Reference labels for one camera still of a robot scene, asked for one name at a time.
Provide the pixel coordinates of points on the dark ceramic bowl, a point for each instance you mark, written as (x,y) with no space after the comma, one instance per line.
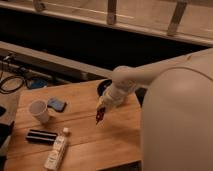
(102,86)

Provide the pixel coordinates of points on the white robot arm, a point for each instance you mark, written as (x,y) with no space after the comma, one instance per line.
(177,110)

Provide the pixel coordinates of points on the dark red pepper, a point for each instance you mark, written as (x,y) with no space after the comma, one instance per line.
(100,115)

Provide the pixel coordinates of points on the metal railing frame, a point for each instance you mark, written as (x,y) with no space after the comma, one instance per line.
(183,20)

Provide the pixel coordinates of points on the white plastic bottle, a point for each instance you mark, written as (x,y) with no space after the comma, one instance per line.
(55,156)

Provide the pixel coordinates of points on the blue object on floor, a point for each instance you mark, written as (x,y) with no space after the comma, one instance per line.
(37,83)

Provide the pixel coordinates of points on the white paper cup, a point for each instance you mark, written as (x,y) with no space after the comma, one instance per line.
(38,109)

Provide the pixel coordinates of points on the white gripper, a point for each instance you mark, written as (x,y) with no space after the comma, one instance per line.
(112,97)

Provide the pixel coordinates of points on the black rectangular box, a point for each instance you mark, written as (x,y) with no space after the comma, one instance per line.
(38,136)

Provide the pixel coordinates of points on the blue sponge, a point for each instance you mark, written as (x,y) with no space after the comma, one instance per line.
(56,104)

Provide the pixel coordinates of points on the dark object at left edge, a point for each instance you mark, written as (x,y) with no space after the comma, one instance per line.
(6,128)

